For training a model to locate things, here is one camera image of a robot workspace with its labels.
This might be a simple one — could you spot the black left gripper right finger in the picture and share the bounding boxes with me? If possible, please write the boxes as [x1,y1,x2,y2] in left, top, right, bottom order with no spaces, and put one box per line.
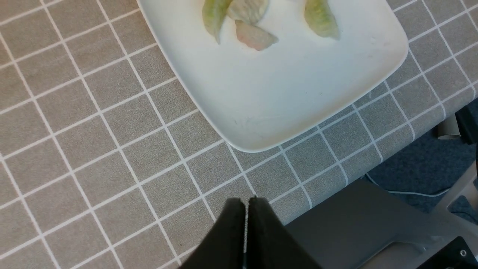
[246,197,321,269]

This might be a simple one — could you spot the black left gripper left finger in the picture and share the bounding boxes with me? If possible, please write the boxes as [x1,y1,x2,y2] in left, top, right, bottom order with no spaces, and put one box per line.
[180,198,246,269]

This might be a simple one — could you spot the white dumpling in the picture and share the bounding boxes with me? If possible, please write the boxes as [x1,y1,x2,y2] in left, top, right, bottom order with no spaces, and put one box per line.
[227,0,269,25]

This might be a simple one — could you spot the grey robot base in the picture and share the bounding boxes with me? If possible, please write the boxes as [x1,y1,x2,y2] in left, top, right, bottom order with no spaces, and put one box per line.
[286,179,477,269]

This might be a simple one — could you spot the white square plate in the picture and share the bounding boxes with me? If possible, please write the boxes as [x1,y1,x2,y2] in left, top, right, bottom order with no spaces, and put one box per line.
[138,0,409,153]

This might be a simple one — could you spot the pink dumpling on plate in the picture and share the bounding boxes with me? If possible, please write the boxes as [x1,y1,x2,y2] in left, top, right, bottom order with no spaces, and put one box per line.
[235,20,279,51]

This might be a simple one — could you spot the green dumpling on plate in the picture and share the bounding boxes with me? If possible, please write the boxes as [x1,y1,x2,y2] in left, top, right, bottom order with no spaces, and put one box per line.
[202,0,232,44]
[304,0,340,40]

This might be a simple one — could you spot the grey checkered tablecloth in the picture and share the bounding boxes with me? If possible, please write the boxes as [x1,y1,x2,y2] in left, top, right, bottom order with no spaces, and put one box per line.
[0,0,477,269]

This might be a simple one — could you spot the white cable on floor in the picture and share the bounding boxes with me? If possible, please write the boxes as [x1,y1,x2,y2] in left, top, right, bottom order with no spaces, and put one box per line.
[364,173,454,197]

